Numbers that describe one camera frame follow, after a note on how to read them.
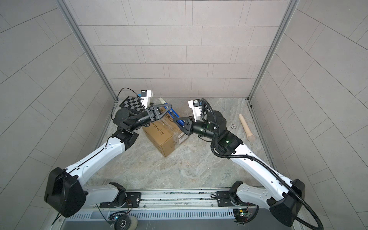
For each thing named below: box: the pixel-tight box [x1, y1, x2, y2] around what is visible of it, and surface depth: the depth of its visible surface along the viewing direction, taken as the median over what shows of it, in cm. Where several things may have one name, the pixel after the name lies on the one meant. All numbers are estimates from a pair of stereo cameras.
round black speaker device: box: [113, 213, 138, 230], surface depth 59 cm
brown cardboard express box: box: [141, 106, 188, 158], surface depth 79 cm
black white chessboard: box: [118, 95, 145, 112], surface depth 111 cm
